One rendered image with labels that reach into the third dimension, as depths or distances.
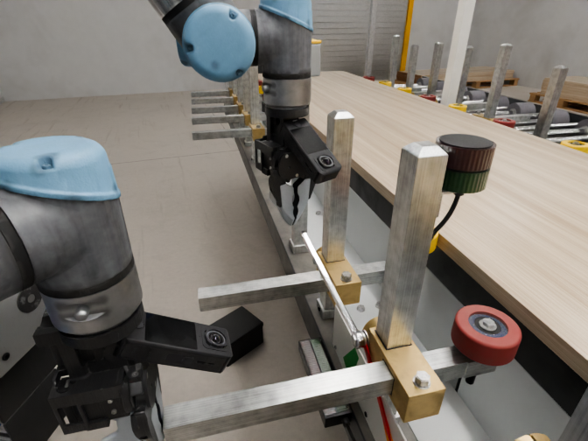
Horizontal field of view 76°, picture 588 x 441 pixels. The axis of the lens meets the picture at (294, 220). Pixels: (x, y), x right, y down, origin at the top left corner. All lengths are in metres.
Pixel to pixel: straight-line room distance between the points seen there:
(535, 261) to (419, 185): 0.38
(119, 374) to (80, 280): 0.12
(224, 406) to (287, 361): 1.19
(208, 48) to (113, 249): 0.22
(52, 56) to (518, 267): 7.89
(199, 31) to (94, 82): 7.69
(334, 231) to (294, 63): 0.30
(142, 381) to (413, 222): 0.32
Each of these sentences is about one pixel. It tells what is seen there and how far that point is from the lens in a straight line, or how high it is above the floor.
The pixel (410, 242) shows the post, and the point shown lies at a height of 1.04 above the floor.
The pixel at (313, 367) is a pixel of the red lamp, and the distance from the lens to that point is 0.73.
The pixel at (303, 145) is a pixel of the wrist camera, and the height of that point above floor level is 1.09.
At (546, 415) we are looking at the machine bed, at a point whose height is 0.77.
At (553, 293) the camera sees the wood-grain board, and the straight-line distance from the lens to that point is 0.68.
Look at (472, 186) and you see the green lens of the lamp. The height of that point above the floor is 1.10.
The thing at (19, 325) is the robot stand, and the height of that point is 0.94.
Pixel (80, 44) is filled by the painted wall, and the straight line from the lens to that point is 8.05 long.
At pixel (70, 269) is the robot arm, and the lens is 0.32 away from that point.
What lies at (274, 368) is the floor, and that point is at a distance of 1.65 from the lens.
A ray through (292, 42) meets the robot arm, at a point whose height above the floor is 1.23.
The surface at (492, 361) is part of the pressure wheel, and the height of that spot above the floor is 0.88.
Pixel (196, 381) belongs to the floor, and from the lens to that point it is 1.65.
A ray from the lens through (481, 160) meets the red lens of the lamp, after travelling 0.43.
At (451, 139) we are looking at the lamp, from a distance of 0.44.
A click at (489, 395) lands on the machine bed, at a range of 0.78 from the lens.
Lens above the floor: 1.26
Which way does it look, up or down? 28 degrees down
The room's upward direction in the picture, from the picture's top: straight up
